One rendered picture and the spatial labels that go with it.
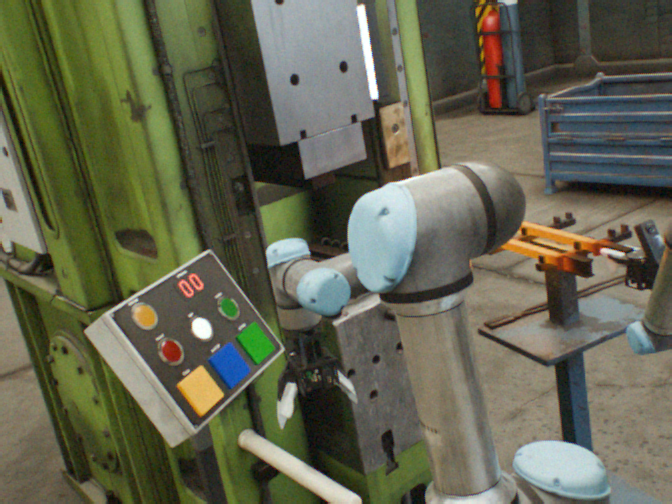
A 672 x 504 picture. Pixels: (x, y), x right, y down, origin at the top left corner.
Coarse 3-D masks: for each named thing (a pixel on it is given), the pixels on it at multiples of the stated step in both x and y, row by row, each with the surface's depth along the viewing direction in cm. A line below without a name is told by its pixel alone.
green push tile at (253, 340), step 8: (248, 328) 168; (256, 328) 170; (240, 336) 165; (248, 336) 167; (256, 336) 168; (264, 336) 170; (240, 344) 165; (248, 344) 166; (256, 344) 167; (264, 344) 169; (248, 352) 165; (256, 352) 166; (264, 352) 168; (256, 360) 165
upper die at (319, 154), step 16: (352, 128) 196; (256, 144) 202; (304, 144) 188; (320, 144) 191; (336, 144) 194; (352, 144) 197; (256, 160) 204; (272, 160) 198; (288, 160) 192; (304, 160) 188; (320, 160) 191; (336, 160) 194; (352, 160) 198; (288, 176) 195; (304, 176) 189
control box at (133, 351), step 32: (160, 288) 157; (192, 288) 163; (224, 288) 170; (96, 320) 147; (128, 320) 148; (160, 320) 153; (192, 320) 159; (224, 320) 165; (256, 320) 172; (128, 352) 146; (160, 352) 149; (192, 352) 155; (128, 384) 149; (160, 384) 146; (224, 384) 157; (160, 416) 149; (192, 416) 147
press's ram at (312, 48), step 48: (240, 0) 177; (288, 0) 179; (336, 0) 188; (240, 48) 183; (288, 48) 181; (336, 48) 190; (240, 96) 190; (288, 96) 183; (336, 96) 192; (288, 144) 185
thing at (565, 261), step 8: (512, 240) 219; (504, 248) 220; (512, 248) 217; (520, 248) 214; (528, 248) 211; (536, 248) 210; (544, 248) 209; (528, 256) 212; (536, 256) 208; (552, 256) 203; (560, 256) 200; (568, 256) 198; (576, 256) 197; (560, 264) 199; (568, 264) 199; (576, 264) 196; (584, 264) 194; (576, 272) 197; (584, 272) 195
